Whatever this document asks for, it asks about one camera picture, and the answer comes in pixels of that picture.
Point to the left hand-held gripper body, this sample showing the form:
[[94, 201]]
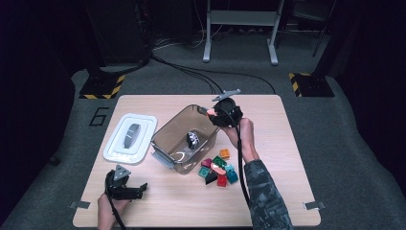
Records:
[[116, 188]]

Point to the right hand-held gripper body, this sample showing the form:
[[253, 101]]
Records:
[[230, 115]]

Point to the coral toy block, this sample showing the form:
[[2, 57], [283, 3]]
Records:
[[210, 112]]

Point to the orange toy block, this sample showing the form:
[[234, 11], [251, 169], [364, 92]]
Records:
[[224, 153]]

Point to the green toy block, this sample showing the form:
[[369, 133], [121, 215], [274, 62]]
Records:
[[219, 160]]

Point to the translucent brown plastic container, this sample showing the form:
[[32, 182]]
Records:
[[172, 134]]

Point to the light teal toy block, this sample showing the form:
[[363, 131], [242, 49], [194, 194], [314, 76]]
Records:
[[229, 167]]

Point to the blue toy block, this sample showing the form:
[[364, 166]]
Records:
[[232, 177]]

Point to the person's left hand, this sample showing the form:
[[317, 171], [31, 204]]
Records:
[[107, 207]]

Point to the person's right hand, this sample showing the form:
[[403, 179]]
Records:
[[247, 140]]

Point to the black white striped toy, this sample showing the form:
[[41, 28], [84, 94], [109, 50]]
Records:
[[192, 140]]

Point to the grey tape strip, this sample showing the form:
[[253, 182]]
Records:
[[79, 204]]

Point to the maroon toy block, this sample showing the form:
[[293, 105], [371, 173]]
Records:
[[206, 163]]

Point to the dark teal toy block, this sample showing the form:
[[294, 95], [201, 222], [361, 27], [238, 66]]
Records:
[[203, 172]]

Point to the black toy block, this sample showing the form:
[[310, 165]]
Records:
[[210, 178]]

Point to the red toy block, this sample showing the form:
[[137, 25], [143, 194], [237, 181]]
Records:
[[222, 180]]

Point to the black yellow striped stand base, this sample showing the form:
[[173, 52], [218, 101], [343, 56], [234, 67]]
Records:
[[311, 86], [100, 87]]

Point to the black cabinet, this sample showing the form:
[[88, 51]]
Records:
[[115, 28]]

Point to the white metal stand frame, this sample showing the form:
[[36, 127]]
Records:
[[242, 17]]

